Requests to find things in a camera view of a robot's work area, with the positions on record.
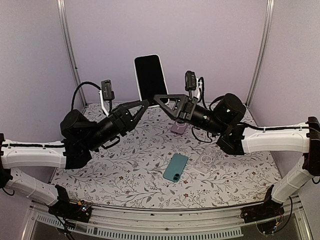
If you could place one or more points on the aluminium frame post back right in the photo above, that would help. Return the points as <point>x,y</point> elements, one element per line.
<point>267,24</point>

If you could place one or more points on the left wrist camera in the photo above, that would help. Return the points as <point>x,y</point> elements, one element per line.
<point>106,96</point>

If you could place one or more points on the aluminium frame post back left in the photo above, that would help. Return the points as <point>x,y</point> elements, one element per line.
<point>61,7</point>

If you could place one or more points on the clear phone case with ring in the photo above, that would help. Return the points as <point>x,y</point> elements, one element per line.
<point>206,160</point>

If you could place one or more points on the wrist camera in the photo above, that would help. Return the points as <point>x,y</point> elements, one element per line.
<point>193,85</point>
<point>106,96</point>

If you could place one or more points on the front aluminium rail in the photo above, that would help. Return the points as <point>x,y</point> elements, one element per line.
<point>124,223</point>

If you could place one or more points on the purple phone with ring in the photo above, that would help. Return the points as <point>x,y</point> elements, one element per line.
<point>179,128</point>

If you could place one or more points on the blue phone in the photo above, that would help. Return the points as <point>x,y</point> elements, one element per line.
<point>175,168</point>

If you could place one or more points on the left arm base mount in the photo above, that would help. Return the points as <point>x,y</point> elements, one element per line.
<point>80,211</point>

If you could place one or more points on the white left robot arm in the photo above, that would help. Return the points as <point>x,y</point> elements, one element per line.
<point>14,155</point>

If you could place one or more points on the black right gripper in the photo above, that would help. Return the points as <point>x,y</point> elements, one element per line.
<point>186,106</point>

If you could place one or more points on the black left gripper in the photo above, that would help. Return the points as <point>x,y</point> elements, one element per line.
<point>120,120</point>

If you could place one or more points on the aluminium frame post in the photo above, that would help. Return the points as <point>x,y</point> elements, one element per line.
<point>267,24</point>
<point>61,7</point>

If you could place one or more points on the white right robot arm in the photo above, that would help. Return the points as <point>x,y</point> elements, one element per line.
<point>302,137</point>

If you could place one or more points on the floral patterned table mat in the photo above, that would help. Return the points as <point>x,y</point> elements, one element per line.
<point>130,174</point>

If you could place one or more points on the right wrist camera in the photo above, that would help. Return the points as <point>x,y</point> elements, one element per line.
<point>193,85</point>

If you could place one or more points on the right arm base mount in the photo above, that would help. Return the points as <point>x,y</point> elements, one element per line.
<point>267,209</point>

